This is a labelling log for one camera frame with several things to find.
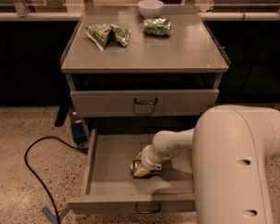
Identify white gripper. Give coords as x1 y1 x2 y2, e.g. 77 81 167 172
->
132 145 162 178

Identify silver blue redbull can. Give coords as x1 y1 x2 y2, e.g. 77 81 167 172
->
131 160 147 177

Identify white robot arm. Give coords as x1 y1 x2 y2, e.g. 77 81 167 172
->
131 105 280 224

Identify open middle drawer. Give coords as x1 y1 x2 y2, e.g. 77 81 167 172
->
68 129 195 215

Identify closed top drawer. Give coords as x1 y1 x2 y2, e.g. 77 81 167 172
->
71 90 219 118

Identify grey drawer cabinet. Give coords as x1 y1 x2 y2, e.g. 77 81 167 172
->
62 5 229 132

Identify blue power box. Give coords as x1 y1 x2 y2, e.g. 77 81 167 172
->
71 120 87 144

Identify blue tape cross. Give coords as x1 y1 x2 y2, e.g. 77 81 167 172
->
41 204 73 224

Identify green chip bag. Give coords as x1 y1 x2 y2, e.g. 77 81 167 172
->
85 23 131 50

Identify white bowl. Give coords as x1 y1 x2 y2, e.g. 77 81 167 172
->
138 0 163 19

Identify black floor cable left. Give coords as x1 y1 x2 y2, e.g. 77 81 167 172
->
24 135 90 224

